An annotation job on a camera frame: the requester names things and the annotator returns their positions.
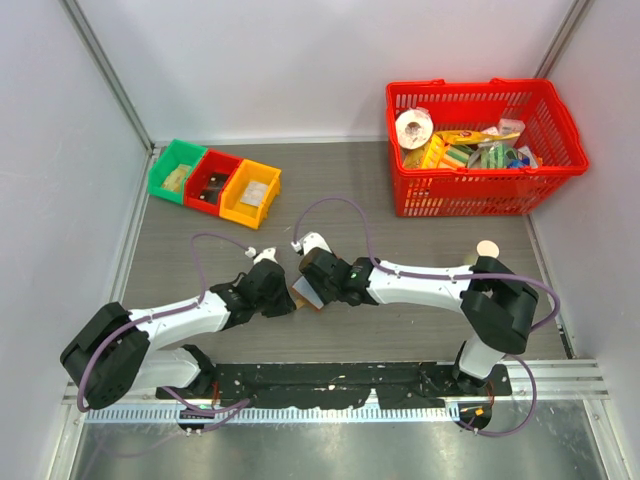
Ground silver card in yellow bin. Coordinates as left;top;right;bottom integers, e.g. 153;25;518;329
240;181;269;207

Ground green white package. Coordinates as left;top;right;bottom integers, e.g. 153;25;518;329
467;142;520;169

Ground yellow plastic bin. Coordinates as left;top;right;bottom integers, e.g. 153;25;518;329
219;159;281;230

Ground brown leather card holder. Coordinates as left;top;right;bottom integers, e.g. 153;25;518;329
292;276;324;310

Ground yellow snack packets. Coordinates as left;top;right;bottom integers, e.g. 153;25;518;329
403;130;486;169

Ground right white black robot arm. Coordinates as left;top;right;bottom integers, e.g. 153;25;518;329
293;247;539;395

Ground green plastic bin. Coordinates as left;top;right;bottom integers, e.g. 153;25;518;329
148;139;207;205

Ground green bottle white cap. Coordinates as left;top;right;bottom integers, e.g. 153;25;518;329
464;240;500;265

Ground gold cards in green bin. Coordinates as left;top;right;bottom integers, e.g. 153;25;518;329
161;164;192;193

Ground red shopping basket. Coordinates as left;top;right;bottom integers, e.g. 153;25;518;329
385;78;589;217

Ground blue white package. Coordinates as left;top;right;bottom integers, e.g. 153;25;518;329
505;145;542;169

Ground white pink box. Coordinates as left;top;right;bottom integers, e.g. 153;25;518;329
482;118;526;142

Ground black cards in red bin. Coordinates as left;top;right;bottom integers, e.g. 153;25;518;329
199;173;229;204

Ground red plastic bin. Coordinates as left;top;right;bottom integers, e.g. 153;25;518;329
183;149;242;217

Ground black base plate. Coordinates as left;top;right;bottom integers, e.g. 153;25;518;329
173;362;512;410

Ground white tape roll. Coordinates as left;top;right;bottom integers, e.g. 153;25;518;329
395;107;434;150

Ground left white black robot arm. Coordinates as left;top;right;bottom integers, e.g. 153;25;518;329
60;258;296;412

